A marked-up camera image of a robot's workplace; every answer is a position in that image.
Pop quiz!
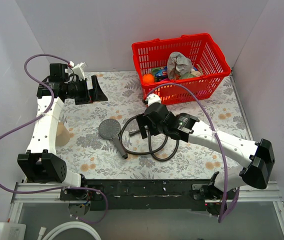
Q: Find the dark metal shower hose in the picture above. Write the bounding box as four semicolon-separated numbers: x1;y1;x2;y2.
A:
118;115;181;162

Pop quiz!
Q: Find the grey shower head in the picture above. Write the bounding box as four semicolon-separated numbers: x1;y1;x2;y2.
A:
98;118;128;159

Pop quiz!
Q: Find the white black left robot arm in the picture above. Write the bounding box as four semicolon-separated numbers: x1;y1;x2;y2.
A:
17;62;108;200

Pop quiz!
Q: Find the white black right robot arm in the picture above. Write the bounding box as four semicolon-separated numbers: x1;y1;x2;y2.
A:
136;102;275;199

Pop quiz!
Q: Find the orange fruit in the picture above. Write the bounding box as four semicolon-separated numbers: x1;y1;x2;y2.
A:
142;73;156;85

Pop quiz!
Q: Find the floral table mat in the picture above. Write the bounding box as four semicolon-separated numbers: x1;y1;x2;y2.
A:
29;71;262;180

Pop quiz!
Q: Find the blue snack packet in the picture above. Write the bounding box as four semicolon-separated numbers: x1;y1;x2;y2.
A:
154;68;168;78

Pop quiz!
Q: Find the beige tape roll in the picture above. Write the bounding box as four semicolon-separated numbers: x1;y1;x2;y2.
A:
55;122;71;147

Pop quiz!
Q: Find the green round item in basket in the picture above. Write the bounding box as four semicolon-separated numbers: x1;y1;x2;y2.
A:
179;73;196;80

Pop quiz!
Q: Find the white round item in basket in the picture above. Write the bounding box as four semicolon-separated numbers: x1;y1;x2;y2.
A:
191;71;202;77

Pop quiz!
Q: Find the red plastic basket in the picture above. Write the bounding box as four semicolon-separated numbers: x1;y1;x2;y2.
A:
131;33;231;105

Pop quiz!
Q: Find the white box with grey button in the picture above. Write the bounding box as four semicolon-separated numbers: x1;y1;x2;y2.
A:
0;222;26;240

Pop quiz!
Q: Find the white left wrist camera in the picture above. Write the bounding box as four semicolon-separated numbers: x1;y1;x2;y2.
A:
68;61;87;80

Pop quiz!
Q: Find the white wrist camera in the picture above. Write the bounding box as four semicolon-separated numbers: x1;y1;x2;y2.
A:
143;93;162;106
68;61;87;80

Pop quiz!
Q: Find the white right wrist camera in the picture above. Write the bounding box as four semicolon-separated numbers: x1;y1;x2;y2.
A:
143;93;162;106

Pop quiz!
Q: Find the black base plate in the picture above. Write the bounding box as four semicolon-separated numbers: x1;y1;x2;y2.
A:
60;179;223;211

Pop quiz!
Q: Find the aluminium rail frame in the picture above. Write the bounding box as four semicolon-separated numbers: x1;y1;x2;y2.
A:
8;179;284;240

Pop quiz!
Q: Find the white hose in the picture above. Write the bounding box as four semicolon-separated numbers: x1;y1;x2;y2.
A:
38;221;102;240

